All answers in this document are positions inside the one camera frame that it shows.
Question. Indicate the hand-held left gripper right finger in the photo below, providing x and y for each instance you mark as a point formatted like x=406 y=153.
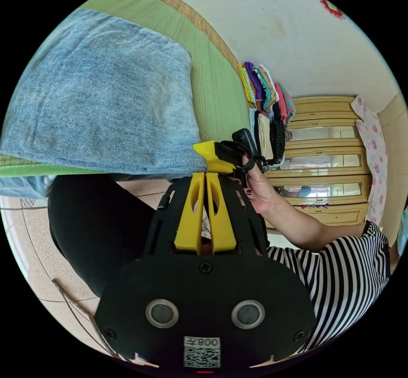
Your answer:
x=223 y=231

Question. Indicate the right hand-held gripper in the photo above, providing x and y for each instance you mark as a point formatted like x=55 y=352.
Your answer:
x=231 y=153

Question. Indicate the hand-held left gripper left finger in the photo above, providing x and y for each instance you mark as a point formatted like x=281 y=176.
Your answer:
x=188 y=225

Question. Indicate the blue jeans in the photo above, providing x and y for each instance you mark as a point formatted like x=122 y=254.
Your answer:
x=95 y=97

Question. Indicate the person's right forearm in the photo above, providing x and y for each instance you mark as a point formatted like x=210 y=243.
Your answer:
x=299 y=225

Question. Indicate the person's right hand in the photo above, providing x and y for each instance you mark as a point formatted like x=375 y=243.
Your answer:
x=259 y=193

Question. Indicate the pile of clothes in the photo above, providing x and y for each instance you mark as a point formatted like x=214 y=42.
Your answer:
x=264 y=87

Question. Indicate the person's body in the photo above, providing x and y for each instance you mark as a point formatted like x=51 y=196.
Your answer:
x=95 y=225

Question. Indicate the yellow wooden cupboard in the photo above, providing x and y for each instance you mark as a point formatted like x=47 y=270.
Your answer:
x=318 y=110

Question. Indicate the white floral cloth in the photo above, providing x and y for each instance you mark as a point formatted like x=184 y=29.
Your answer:
x=373 y=148

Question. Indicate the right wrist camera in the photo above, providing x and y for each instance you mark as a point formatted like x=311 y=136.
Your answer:
x=243 y=140

